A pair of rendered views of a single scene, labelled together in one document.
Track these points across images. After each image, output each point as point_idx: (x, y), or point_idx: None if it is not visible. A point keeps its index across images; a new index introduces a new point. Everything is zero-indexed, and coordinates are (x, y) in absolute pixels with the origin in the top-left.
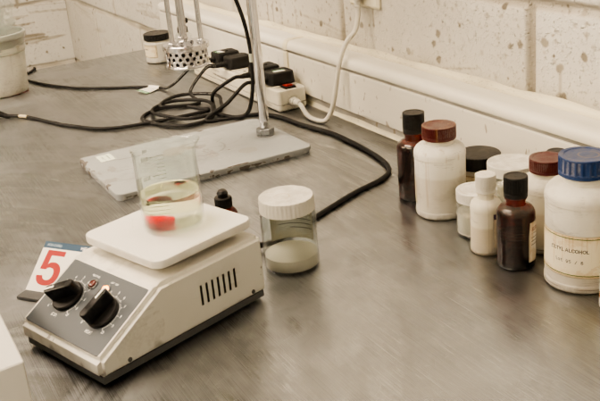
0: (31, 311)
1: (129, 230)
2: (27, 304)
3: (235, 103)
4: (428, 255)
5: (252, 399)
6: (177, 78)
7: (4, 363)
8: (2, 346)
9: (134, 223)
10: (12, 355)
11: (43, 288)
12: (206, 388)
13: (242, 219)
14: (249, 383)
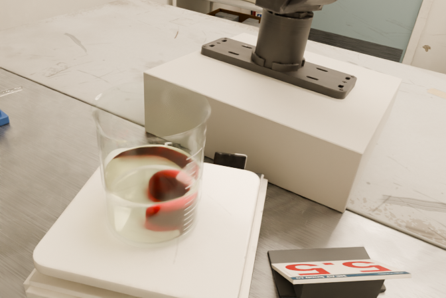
0: (261, 174)
1: (204, 188)
2: (341, 245)
3: None
4: None
5: (10, 192)
6: None
7: (154, 70)
8: (173, 78)
9: (216, 204)
10: (155, 74)
11: (348, 261)
12: (58, 193)
13: (43, 250)
14: (18, 206)
